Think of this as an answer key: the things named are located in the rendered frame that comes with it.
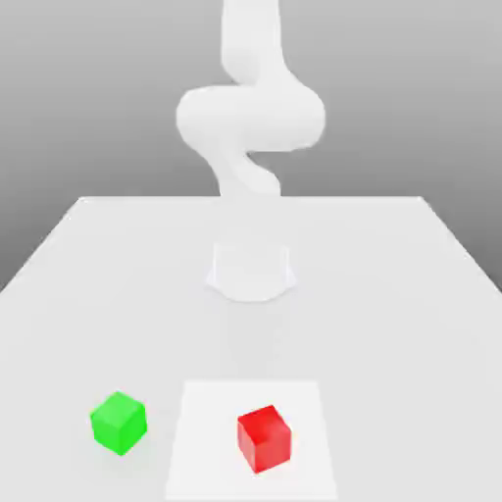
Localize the small green cube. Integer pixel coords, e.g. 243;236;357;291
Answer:
88;390;149;457

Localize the small red cube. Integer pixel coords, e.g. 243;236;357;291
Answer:
236;404;293;475

